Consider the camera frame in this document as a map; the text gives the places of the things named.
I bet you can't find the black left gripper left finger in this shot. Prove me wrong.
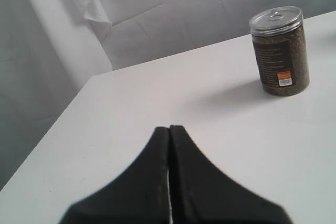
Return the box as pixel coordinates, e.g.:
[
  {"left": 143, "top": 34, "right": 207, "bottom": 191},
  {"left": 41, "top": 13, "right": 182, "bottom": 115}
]
[{"left": 60, "top": 127, "right": 170, "bottom": 223}]

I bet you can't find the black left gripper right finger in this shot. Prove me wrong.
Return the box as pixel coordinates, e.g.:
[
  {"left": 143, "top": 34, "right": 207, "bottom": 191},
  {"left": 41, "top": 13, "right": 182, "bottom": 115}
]
[{"left": 169, "top": 125, "right": 292, "bottom": 223}]

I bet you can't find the white backdrop cloth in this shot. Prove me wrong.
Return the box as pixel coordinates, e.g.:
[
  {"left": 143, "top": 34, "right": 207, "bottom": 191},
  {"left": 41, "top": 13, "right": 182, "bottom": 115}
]
[{"left": 1, "top": 0, "right": 335, "bottom": 186}]

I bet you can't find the clear can of dark spice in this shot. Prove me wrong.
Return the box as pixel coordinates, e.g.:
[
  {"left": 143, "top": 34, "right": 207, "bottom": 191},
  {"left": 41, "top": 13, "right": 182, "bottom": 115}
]
[{"left": 249, "top": 6, "right": 310, "bottom": 97}]

